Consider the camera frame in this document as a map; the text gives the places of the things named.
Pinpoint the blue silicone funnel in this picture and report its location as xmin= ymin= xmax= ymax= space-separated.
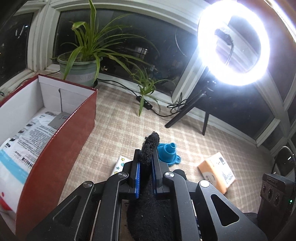
xmin=157 ymin=143 xmax=181 ymax=166

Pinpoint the dotted white tissue pack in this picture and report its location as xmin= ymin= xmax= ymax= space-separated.
xmin=111 ymin=155 xmax=131 ymax=176

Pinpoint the black fuzzy glove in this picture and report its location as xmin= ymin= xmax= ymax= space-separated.
xmin=127 ymin=132 xmax=173 ymax=240

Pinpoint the orange tissue pack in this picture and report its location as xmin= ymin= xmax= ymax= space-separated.
xmin=198 ymin=152 xmax=236 ymax=194

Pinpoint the plaid beige mat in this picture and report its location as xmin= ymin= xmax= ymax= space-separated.
xmin=60 ymin=85 xmax=272 ymax=212

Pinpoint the grey leaflet in box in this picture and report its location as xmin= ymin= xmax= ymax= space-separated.
xmin=48 ymin=112 xmax=70 ymax=130

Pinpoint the black tripod stand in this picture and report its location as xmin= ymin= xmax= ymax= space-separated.
xmin=165 ymin=67 xmax=217 ymax=128

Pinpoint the white blue wipes pack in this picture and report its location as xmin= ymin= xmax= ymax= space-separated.
xmin=1 ymin=111 xmax=57 ymax=212

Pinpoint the black control box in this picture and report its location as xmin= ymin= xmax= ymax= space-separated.
xmin=258 ymin=173 xmax=294 ymax=226

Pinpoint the red cardboard box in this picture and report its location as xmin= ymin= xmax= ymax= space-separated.
xmin=1 ymin=75 xmax=97 ymax=240

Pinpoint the red white cloth item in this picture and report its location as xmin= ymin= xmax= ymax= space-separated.
xmin=1 ymin=191 xmax=13 ymax=211

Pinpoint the green potted spider plant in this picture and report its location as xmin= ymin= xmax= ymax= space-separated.
xmin=57 ymin=1 xmax=163 ymax=114

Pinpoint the white ring light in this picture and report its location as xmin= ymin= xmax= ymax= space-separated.
xmin=197 ymin=1 xmax=270 ymax=86

